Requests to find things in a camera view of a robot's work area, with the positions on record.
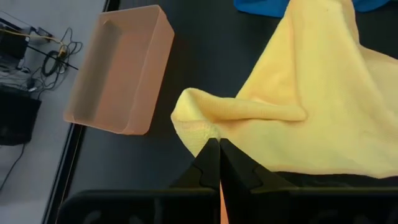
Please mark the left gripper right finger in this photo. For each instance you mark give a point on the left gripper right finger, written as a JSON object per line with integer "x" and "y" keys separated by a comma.
{"x": 239, "y": 171}

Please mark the blue microfiber towel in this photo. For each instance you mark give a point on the blue microfiber towel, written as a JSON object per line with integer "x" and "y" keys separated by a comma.
{"x": 261, "y": 7}

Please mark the orange plastic bin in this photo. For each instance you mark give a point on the orange plastic bin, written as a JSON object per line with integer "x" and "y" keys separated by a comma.
{"x": 140, "y": 77}

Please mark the yellow microfiber towel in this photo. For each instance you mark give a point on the yellow microfiber towel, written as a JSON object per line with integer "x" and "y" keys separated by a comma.
{"x": 311, "y": 93}

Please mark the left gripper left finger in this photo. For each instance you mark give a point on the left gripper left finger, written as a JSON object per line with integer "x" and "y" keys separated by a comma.
{"x": 208, "y": 168}

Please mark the black computer case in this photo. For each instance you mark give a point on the black computer case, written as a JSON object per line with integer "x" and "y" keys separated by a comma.
{"x": 15, "y": 118}

